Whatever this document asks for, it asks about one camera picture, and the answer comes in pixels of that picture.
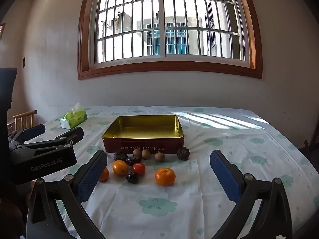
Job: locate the red and gold tin box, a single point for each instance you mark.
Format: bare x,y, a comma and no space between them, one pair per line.
142,127

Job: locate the red cherry tomato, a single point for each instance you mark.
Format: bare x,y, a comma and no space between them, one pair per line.
138,168

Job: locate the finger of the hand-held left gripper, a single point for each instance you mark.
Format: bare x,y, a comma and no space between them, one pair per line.
33,130
72,134

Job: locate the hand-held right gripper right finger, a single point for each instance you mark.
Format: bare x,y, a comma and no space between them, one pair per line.
224,176

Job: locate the cloud print tablecloth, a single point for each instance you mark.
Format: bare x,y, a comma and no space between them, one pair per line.
199,204

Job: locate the green tissue pack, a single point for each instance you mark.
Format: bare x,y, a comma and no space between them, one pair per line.
73,118

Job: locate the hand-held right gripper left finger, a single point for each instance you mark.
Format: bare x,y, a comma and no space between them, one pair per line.
92,176

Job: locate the dark wooden furniture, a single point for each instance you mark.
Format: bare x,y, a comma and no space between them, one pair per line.
311,150

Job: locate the small dark smooth plum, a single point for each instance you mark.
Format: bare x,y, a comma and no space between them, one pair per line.
132,178

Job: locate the light wooden chair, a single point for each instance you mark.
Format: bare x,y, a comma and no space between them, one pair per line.
23,115

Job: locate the brown framed barred window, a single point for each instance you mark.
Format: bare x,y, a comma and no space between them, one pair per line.
169,67

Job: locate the dark wrinkled passion fruit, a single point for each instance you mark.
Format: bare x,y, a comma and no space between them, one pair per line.
183,153
133,159
119,155

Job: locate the orange mandarin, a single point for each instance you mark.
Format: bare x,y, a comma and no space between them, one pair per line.
104,175
165,176
120,168

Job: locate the dark wall switch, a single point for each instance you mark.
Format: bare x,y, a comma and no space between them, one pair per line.
23,62

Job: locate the tan longan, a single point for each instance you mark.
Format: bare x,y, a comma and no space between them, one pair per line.
159,156
136,152
145,154

